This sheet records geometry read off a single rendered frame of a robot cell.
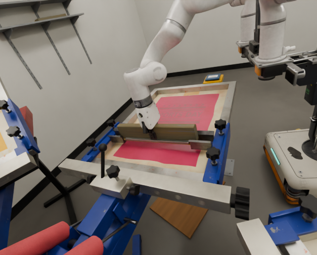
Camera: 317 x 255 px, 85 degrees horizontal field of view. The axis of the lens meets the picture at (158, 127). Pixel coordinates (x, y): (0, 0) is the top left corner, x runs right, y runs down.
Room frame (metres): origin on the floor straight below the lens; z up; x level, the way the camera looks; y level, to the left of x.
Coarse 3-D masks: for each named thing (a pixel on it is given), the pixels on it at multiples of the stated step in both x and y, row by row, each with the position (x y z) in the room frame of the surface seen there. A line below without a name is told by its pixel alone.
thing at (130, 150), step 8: (176, 96) 1.12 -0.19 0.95; (184, 96) 1.08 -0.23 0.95; (160, 104) 1.07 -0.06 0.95; (168, 104) 1.03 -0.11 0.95; (176, 104) 1.00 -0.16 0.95; (128, 144) 0.74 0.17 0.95; (136, 144) 0.72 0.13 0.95; (144, 144) 0.69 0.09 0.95; (152, 144) 0.67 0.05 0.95; (120, 152) 0.69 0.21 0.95; (128, 152) 0.67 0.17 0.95; (136, 152) 0.65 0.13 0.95; (144, 152) 0.63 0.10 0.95; (152, 152) 0.62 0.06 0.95
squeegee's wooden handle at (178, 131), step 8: (120, 128) 0.73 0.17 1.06; (128, 128) 0.70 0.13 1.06; (136, 128) 0.68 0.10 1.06; (160, 128) 0.61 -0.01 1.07; (168, 128) 0.59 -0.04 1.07; (176, 128) 0.57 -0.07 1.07; (184, 128) 0.55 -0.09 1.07; (192, 128) 0.53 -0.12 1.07; (128, 136) 0.72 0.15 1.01; (136, 136) 0.69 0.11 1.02; (144, 136) 0.67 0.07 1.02; (160, 136) 0.62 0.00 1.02; (168, 136) 0.60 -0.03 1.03; (176, 136) 0.58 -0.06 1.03; (184, 136) 0.56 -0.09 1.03; (192, 136) 0.54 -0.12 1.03
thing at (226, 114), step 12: (204, 84) 1.08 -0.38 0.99; (216, 84) 1.02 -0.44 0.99; (228, 84) 0.98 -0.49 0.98; (228, 96) 0.83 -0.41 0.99; (228, 108) 0.71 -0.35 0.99; (132, 120) 0.94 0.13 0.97; (228, 120) 0.62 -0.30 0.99; (108, 144) 0.75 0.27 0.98; (96, 156) 0.67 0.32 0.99; (132, 168) 0.51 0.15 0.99; (144, 168) 0.49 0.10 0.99; (156, 168) 0.47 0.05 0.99; (168, 168) 0.46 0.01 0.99
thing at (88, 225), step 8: (128, 192) 0.40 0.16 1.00; (104, 200) 0.36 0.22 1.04; (112, 200) 0.35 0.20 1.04; (120, 200) 0.37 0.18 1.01; (96, 208) 0.34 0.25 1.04; (104, 208) 0.33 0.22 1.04; (112, 208) 0.34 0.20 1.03; (88, 216) 0.33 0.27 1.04; (96, 216) 0.32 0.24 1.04; (104, 216) 0.31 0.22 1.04; (112, 216) 0.33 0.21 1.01; (80, 224) 0.31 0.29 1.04; (88, 224) 0.30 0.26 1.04; (96, 224) 0.29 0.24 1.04; (104, 224) 0.30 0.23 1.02; (80, 232) 0.29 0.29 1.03; (88, 232) 0.28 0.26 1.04; (96, 232) 0.28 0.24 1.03; (104, 232) 0.29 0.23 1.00
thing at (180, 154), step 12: (192, 96) 1.04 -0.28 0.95; (204, 96) 0.98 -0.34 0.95; (216, 96) 0.93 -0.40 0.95; (204, 120) 0.73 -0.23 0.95; (168, 144) 0.63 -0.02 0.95; (180, 144) 0.61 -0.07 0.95; (156, 156) 0.58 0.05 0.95; (168, 156) 0.56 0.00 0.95; (180, 156) 0.53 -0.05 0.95; (192, 156) 0.51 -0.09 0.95
